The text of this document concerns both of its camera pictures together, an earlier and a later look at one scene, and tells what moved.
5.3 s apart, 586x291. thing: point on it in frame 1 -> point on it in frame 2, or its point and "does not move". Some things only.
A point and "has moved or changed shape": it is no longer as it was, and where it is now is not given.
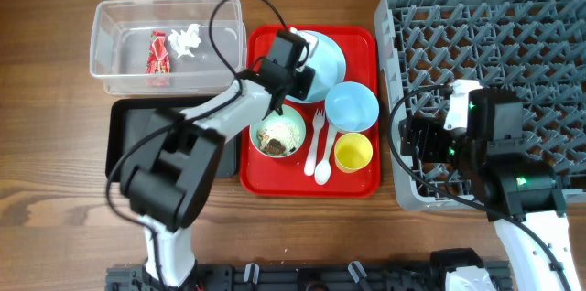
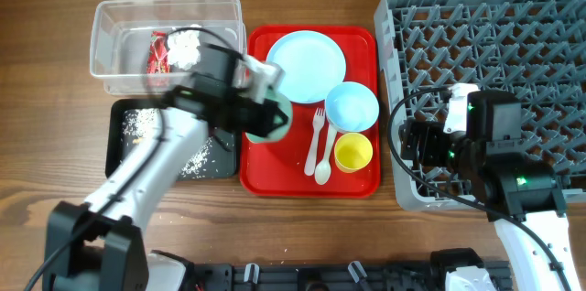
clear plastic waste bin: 168,47 does not move
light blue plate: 330,66 does not move
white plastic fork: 318,121 does not move
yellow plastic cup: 352,152 does not move
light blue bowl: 352,107 does not move
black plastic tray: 126,117 does not move
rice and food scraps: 278,137 -> 212,160
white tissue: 184,41 has moved or changed shape
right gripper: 424,127 does not move
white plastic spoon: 323,168 does not move
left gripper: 302,91 -> 262,123
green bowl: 277,135 has moved or changed shape
